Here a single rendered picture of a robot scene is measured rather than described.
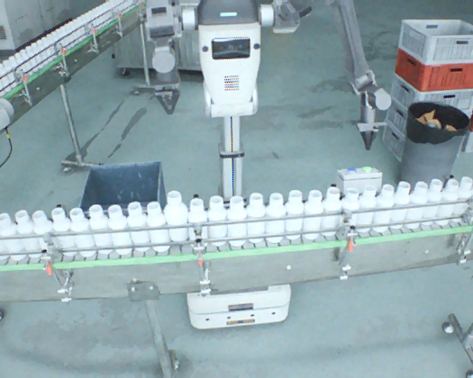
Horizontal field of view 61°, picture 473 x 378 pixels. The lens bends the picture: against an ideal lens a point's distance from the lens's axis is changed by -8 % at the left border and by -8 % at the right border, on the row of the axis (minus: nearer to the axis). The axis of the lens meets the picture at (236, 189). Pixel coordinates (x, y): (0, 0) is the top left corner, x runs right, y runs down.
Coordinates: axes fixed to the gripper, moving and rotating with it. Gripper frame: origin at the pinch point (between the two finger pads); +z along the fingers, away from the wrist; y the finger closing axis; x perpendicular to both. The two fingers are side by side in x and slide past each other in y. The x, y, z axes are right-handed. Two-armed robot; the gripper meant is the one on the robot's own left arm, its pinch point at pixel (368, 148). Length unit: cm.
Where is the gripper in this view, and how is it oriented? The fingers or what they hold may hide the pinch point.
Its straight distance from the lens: 152.4
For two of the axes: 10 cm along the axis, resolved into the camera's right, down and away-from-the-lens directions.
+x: -1.0, -3.0, 9.5
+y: 9.9, -0.8, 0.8
